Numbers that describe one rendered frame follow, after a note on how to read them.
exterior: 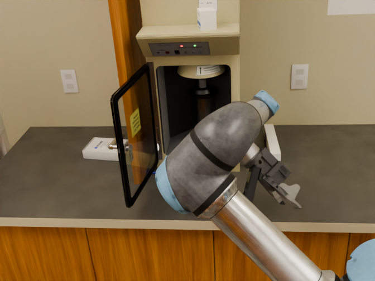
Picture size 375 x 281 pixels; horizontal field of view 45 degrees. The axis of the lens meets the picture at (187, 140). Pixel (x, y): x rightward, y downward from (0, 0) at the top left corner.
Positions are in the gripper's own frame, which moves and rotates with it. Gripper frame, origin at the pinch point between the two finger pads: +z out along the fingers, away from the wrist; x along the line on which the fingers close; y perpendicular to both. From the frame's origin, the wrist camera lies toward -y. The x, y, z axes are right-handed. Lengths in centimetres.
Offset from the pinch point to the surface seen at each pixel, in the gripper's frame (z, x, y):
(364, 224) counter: 20.0, -1.8, 13.1
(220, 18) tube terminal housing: -59, 2, 27
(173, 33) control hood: -65, -2, 11
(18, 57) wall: -117, 72, -28
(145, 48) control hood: -69, 6, 3
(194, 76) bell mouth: -52, 16, 11
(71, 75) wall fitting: -94, 71, -17
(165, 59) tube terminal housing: -63, 14, 7
